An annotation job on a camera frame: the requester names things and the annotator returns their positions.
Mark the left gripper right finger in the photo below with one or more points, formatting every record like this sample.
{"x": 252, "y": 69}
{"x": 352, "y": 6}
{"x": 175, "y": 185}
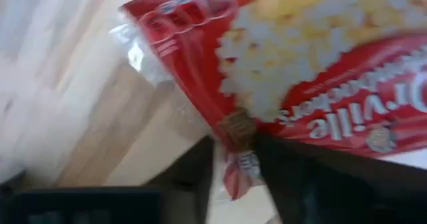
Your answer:
{"x": 333, "y": 190}

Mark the red popcorn bag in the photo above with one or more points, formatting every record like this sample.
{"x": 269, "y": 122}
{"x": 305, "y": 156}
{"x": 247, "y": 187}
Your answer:
{"x": 300, "y": 50}

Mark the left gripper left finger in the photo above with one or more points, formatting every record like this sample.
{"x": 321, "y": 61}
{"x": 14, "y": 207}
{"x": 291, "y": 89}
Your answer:
{"x": 187, "y": 184}

